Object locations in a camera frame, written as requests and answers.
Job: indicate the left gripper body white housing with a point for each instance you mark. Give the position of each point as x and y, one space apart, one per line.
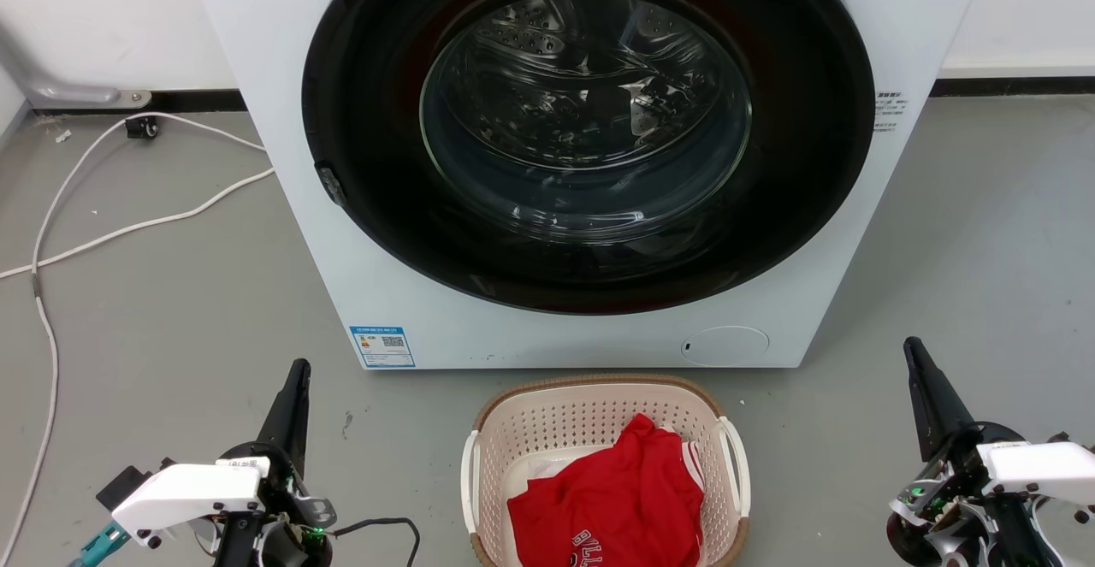
192 494

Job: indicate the right gripper body white housing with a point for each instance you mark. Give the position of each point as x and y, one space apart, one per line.
1018 481

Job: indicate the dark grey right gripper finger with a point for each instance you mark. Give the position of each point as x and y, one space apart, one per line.
934 404

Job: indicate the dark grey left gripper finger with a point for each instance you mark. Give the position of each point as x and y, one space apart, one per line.
289 417

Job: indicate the beige perforated laundry basket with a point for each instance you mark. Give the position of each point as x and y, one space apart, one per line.
565 422

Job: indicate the teal connector piece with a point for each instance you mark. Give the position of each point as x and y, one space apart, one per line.
96 546

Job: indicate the blue energy label sticker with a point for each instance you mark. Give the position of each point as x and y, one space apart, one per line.
382 346

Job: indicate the round white filter cover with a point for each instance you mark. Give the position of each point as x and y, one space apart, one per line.
725 346

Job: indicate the white cloth garment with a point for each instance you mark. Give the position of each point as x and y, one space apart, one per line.
539 470

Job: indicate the white front-load washing machine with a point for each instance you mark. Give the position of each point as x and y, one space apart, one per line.
282 122

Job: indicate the small printed warning sticker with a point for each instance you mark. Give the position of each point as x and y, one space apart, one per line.
888 111

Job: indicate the black round washer door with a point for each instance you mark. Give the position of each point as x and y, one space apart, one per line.
368 122

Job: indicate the small black floor plug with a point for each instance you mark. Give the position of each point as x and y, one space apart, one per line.
142 127

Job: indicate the red jersey garment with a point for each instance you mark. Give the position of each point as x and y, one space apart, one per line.
616 499

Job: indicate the grey pipe with metal foot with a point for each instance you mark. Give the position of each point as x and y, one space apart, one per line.
60 88

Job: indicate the black camera box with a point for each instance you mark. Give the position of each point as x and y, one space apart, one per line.
128 483

